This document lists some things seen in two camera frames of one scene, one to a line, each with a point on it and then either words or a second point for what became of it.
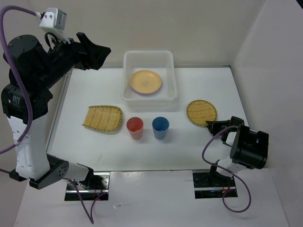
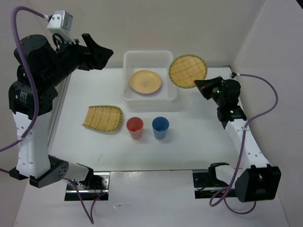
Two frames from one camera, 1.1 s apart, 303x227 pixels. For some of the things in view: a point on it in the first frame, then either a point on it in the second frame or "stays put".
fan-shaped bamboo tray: x=105 y=117 stays put
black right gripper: x=213 y=125 to x=205 y=85
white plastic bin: x=161 y=62 stays put
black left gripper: x=89 y=56 stays put
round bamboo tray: x=199 y=111 to x=185 y=69
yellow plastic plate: x=145 y=82 stays put
